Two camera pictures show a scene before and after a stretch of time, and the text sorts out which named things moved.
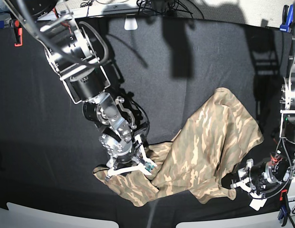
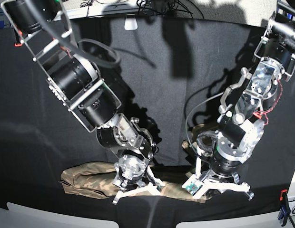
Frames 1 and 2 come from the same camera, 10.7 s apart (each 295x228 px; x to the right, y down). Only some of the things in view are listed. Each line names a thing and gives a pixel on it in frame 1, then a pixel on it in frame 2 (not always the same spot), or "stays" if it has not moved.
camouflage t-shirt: (221, 140) -> (97, 180)
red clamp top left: (19, 33) stays
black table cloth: (46, 152) stays
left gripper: (125, 151) -> (129, 171)
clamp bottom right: (284, 213) stays
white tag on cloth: (131, 23) stays
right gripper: (254, 179) -> (227, 156)
